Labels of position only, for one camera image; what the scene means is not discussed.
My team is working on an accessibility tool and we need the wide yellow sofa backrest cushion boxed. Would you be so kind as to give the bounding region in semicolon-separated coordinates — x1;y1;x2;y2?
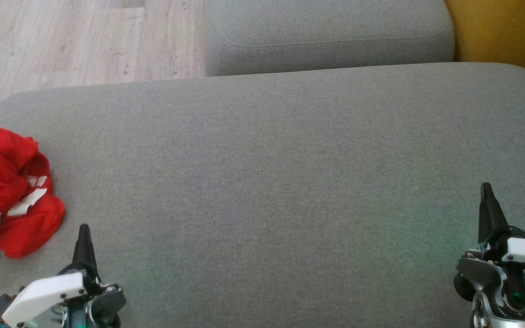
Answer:
444;0;525;88

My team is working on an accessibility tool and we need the small grey sofa seat cushion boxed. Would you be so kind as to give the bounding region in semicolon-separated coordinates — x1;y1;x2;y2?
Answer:
204;0;455;77

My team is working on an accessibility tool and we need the red and white basketball jersey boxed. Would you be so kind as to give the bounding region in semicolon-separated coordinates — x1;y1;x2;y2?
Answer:
0;175;66;258

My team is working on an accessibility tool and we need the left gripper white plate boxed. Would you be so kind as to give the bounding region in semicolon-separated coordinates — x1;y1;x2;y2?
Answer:
0;224;127;328

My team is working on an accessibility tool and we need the large grey sofa seat cushion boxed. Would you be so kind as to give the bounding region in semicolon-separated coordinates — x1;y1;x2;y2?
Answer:
0;62;525;328

